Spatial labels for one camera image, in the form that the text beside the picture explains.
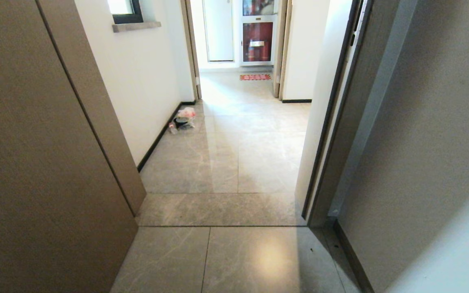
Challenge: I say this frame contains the clear plastic trash bag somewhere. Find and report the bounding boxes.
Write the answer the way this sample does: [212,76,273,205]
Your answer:
[173,107,197,131]

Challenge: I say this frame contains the beige open door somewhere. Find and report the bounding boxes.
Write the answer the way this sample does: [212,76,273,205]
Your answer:
[272,0,292,98]

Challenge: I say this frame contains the white door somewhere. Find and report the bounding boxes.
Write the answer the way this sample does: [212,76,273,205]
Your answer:
[202,0,235,62]

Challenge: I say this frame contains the brown wooden door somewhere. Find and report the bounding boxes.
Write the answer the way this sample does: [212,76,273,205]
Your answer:
[302,0,418,227]

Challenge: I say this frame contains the grey stone window sill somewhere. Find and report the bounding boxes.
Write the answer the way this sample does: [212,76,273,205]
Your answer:
[112,21,162,33]

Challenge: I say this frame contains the black framed window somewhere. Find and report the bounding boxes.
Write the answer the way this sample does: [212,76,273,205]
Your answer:
[107,0,144,24]

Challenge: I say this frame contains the fire hose cabinet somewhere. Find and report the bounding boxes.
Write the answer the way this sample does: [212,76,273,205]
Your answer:
[240,0,278,66]

